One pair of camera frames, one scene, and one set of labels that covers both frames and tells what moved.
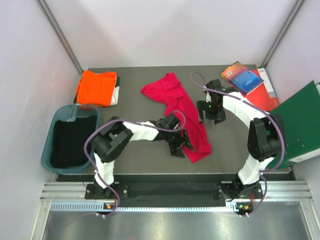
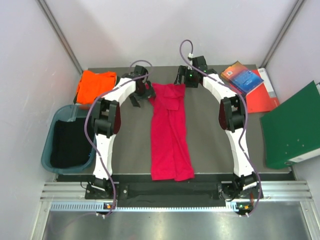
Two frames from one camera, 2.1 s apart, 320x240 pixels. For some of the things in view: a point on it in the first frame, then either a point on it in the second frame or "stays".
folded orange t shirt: [96, 90] stays
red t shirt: [168, 88] → [172, 157]
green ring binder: [299, 115] stays
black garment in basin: [68, 141] stays
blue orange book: [244, 78] stays
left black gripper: [177, 152] → [149, 92]
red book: [263, 95] stays
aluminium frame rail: [295, 190] stays
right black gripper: [202, 105] → [183, 71]
